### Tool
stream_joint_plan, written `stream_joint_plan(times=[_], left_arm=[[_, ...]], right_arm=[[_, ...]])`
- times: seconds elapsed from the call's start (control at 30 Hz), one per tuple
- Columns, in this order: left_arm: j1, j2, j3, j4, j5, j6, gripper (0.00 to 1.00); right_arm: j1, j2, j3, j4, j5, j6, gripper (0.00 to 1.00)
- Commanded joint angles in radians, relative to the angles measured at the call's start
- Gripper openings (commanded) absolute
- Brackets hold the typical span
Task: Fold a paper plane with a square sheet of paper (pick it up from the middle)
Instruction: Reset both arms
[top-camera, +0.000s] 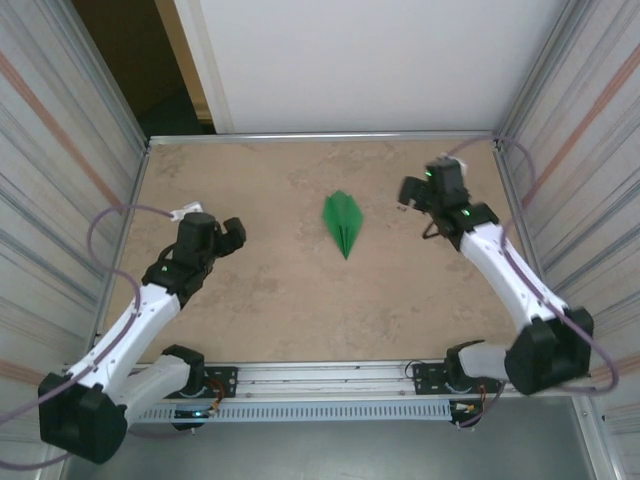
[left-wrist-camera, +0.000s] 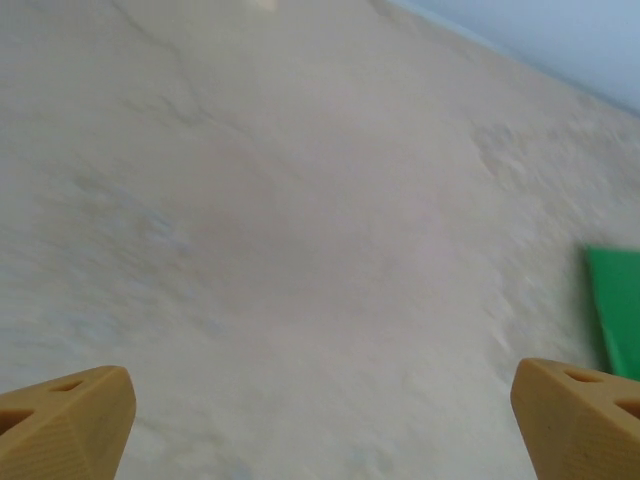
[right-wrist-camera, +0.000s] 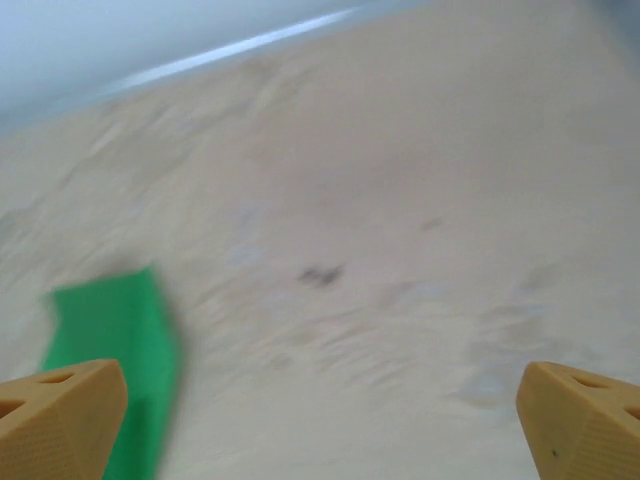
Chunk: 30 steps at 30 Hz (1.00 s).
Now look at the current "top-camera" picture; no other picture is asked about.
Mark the aluminium table edge rail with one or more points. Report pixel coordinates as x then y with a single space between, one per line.
137 185
325 137
508 180

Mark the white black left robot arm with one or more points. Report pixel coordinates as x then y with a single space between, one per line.
120 340

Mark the green paper sheet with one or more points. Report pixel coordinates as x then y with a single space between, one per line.
342 220

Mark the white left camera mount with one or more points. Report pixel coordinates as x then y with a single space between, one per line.
187 210

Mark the grey metal sheet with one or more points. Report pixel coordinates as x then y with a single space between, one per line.
325 455

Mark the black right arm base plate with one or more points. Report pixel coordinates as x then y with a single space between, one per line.
425 375

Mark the white door frame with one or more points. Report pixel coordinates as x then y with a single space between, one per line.
200 65

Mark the small circuit board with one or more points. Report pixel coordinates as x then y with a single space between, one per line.
192 413

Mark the long aluminium mounting rail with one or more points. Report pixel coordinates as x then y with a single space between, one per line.
325 380

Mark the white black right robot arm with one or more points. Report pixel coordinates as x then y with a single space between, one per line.
510 275

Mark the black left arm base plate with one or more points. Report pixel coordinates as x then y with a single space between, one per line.
225 375

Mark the corrugated enclosure side panel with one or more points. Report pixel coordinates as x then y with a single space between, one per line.
50 150
590 125

